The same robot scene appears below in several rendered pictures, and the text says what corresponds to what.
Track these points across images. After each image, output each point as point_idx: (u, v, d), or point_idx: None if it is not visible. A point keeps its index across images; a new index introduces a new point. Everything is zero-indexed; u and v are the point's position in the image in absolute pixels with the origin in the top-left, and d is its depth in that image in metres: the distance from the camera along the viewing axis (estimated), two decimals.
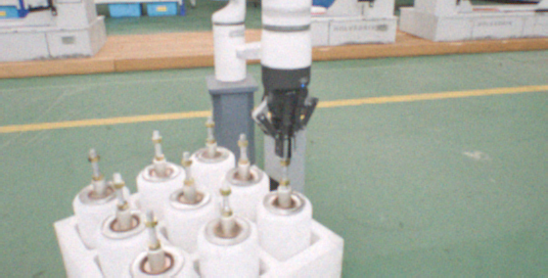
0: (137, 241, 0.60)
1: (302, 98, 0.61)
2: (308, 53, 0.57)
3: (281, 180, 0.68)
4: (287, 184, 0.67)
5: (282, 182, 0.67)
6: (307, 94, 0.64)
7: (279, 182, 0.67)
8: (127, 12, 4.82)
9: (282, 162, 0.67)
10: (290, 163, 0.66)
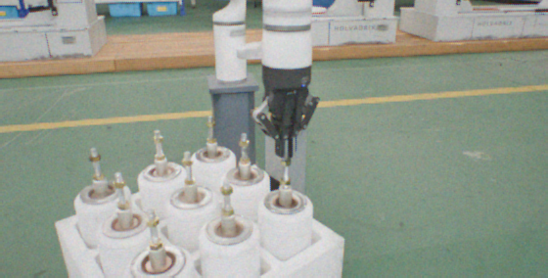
0: (138, 240, 0.60)
1: (303, 98, 0.61)
2: (309, 53, 0.57)
3: (283, 184, 0.67)
4: (288, 179, 0.68)
5: (291, 180, 0.67)
6: (308, 94, 0.64)
7: (288, 184, 0.67)
8: (127, 11, 4.82)
9: (283, 165, 0.65)
10: (284, 161, 0.67)
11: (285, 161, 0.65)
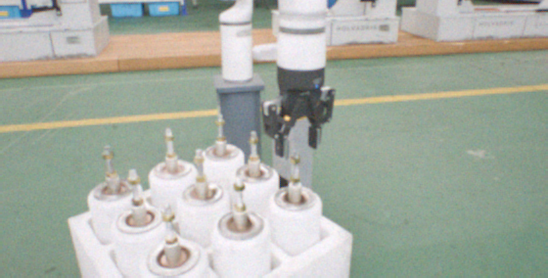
0: (153, 236, 0.62)
1: (315, 97, 0.63)
2: (323, 55, 0.58)
3: (299, 179, 0.69)
4: (290, 178, 0.69)
5: None
6: (322, 90, 0.65)
7: (297, 177, 0.70)
8: (129, 12, 4.83)
9: (300, 162, 0.67)
10: (292, 162, 0.67)
11: (299, 157, 0.67)
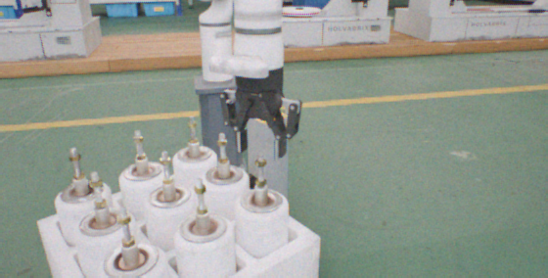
0: (114, 238, 0.61)
1: None
2: None
3: (257, 184, 0.68)
4: (264, 180, 0.69)
5: (265, 181, 0.68)
6: (236, 91, 0.65)
7: (261, 185, 0.68)
8: (124, 12, 4.83)
9: (256, 166, 0.67)
10: (260, 162, 0.68)
11: (258, 162, 0.67)
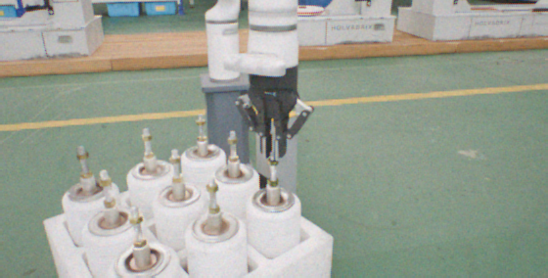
0: (124, 238, 0.60)
1: None
2: None
3: (278, 183, 0.67)
4: (268, 180, 0.68)
5: None
6: (249, 94, 0.64)
7: (277, 180, 0.68)
8: (125, 11, 4.82)
9: (277, 164, 0.66)
10: (268, 164, 0.66)
11: None
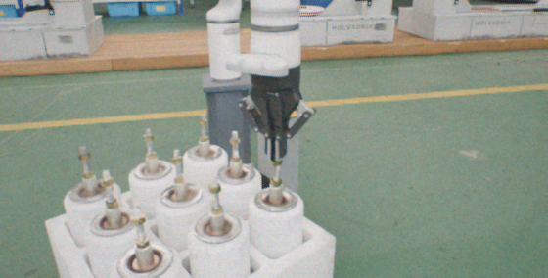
0: (126, 239, 0.60)
1: None
2: None
3: None
4: (276, 184, 0.67)
5: (271, 181, 0.67)
6: (251, 95, 0.64)
7: (271, 181, 0.68)
8: (126, 11, 4.81)
9: (276, 162, 0.67)
10: (280, 164, 0.65)
11: None
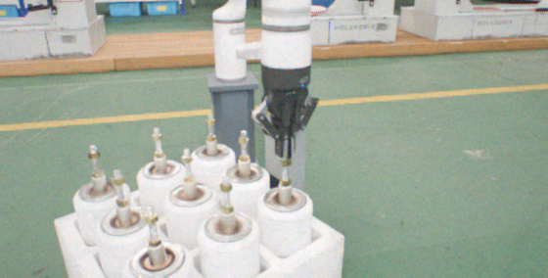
0: (137, 237, 0.60)
1: (302, 98, 0.61)
2: (308, 53, 0.57)
3: (281, 183, 0.67)
4: (290, 180, 0.68)
5: (289, 182, 0.67)
6: (307, 94, 0.64)
7: (285, 185, 0.67)
8: (127, 11, 4.82)
9: (281, 165, 0.66)
10: (286, 162, 0.67)
11: (282, 161, 0.65)
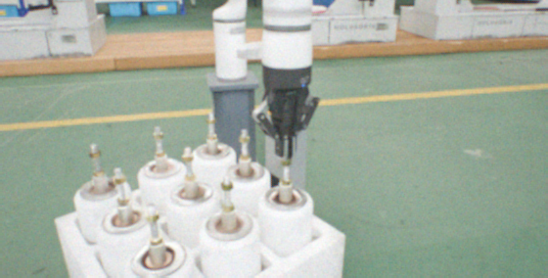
0: (138, 236, 0.60)
1: (303, 98, 0.61)
2: (309, 53, 0.57)
3: (290, 183, 0.67)
4: (282, 179, 0.68)
5: None
6: (308, 94, 0.64)
7: (290, 181, 0.68)
8: (127, 11, 4.82)
9: (290, 165, 0.66)
10: (281, 163, 0.66)
11: (290, 160, 0.66)
